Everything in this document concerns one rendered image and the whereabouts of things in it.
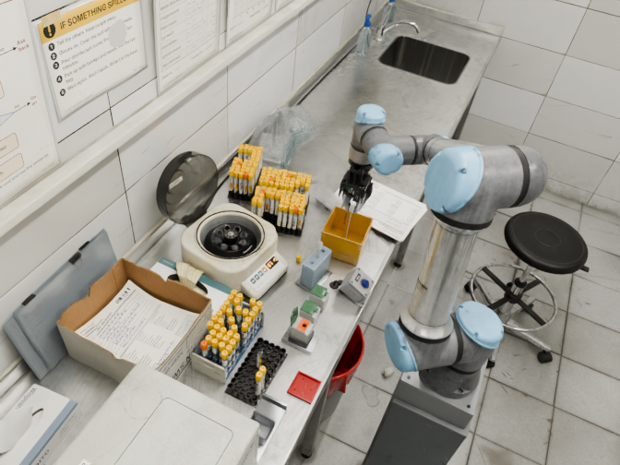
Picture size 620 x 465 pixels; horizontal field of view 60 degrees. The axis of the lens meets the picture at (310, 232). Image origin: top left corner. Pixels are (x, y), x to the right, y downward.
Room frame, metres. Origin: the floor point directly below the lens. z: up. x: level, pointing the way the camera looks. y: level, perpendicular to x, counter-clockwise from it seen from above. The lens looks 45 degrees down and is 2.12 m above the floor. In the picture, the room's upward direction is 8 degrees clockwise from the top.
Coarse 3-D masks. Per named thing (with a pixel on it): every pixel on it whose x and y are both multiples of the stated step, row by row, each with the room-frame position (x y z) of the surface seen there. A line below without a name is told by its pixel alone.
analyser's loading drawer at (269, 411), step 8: (264, 400) 0.62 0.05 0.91; (272, 400) 0.61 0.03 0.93; (256, 408) 0.60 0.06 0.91; (264, 408) 0.60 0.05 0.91; (272, 408) 0.60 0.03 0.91; (280, 408) 0.61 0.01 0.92; (256, 416) 0.57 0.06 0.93; (264, 416) 0.56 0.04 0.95; (272, 416) 0.58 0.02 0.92; (280, 416) 0.58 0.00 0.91; (264, 424) 0.56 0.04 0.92; (272, 424) 0.55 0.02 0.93; (264, 432) 0.54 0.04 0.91; (272, 432) 0.54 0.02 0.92; (264, 440) 0.51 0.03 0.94; (264, 448) 0.50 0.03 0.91; (256, 464) 0.47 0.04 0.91
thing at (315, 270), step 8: (312, 256) 1.05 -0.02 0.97; (320, 256) 1.06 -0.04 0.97; (328, 256) 1.08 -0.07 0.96; (304, 264) 1.02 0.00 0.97; (312, 264) 1.02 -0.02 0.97; (320, 264) 1.03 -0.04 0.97; (328, 264) 1.09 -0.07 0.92; (304, 272) 1.01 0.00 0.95; (312, 272) 1.00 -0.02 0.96; (320, 272) 1.04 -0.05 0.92; (328, 272) 1.08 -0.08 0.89; (296, 280) 1.03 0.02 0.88; (304, 280) 1.01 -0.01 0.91; (312, 280) 1.00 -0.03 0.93; (320, 280) 1.04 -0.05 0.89; (304, 288) 1.01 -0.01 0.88; (312, 288) 1.01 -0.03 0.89
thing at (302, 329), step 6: (300, 318) 0.85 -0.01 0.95; (294, 324) 0.83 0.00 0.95; (300, 324) 0.83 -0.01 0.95; (306, 324) 0.83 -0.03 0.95; (312, 324) 0.84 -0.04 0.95; (294, 330) 0.81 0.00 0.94; (300, 330) 0.81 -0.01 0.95; (306, 330) 0.82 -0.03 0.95; (312, 330) 0.84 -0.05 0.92; (294, 336) 0.81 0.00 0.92; (300, 336) 0.81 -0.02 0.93; (306, 336) 0.80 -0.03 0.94
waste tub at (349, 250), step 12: (336, 216) 1.28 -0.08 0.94; (348, 216) 1.27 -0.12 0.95; (360, 216) 1.26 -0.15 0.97; (324, 228) 1.18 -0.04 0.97; (336, 228) 1.28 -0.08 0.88; (360, 228) 1.26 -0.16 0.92; (324, 240) 1.16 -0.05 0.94; (336, 240) 1.15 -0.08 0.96; (348, 240) 1.14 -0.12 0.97; (360, 240) 1.24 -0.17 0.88; (336, 252) 1.15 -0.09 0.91; (348, 252) 1.14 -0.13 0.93; (360, 252) 1.13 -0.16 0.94
